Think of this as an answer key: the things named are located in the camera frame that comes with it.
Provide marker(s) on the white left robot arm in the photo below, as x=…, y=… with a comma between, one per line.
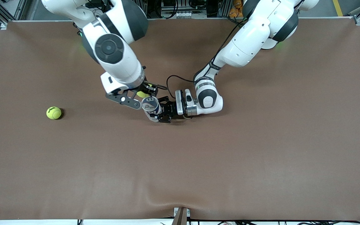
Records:
x=248, y=43

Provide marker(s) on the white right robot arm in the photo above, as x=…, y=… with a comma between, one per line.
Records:
x=117, y=62

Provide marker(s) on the grey equipment with white connectors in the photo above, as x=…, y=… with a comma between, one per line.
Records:
x=183, y=14

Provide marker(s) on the Roland Garros print tennis ball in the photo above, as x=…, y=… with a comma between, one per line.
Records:
x=142, y=93

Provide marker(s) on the clear Wilson tennis ball can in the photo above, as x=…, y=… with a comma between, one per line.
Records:
x=152, y=107

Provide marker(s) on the pile of orange bread rolls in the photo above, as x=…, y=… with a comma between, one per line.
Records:
x=236, y=9

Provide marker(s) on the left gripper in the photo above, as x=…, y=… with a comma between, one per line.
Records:
x=171, y=109

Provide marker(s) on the Wilson print tennis ball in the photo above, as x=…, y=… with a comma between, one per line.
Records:
x=53, y=113

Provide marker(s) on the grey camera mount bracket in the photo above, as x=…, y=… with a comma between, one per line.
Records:
x=181, y=217

